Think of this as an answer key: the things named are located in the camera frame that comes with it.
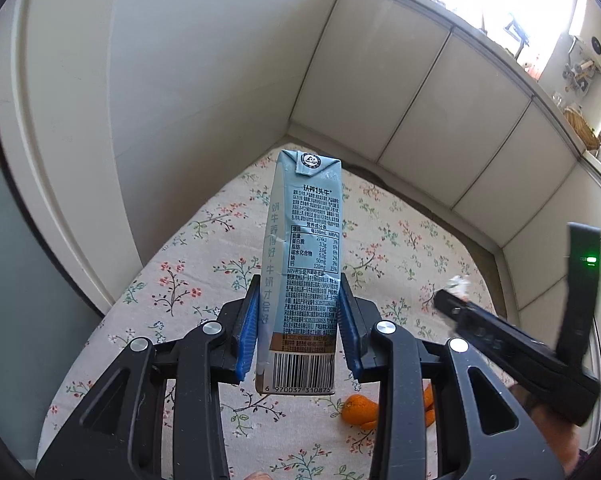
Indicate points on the metal dish rack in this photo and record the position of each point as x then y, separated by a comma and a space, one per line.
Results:
515, 35

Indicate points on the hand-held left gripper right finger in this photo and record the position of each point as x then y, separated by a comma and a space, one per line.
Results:
349, 330

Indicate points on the orange peel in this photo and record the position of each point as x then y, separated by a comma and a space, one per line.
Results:
430, 402
358, 407

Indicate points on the light blue milk carton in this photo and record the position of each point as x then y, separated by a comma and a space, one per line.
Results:
305, 260

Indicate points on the white water heater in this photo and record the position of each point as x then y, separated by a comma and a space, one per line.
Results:
593, 45

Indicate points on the person's left hand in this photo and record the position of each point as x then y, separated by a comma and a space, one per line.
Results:
257, 476

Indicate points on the row of white cabinet doors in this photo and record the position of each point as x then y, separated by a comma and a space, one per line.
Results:
430, 110

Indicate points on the metal pipes and valves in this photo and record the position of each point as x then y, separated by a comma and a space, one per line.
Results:
578, 75

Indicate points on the floral tablecloth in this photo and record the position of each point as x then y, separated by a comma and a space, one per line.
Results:
180, 270

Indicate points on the frosted glass sliding door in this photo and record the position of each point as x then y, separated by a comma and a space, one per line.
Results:
20, 310

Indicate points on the white tissue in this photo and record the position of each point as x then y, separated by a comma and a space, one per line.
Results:
458, 287

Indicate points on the white kitchen countertop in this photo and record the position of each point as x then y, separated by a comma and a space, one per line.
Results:
495, 56

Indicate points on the wicker basket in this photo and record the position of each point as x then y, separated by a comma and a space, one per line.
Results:
580, 127

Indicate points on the person's right hand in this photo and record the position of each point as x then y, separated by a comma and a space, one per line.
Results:
558, 437

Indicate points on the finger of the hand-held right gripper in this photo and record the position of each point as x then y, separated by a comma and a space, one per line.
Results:
480, 322

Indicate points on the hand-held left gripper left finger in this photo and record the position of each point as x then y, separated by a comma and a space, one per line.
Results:
248, 330

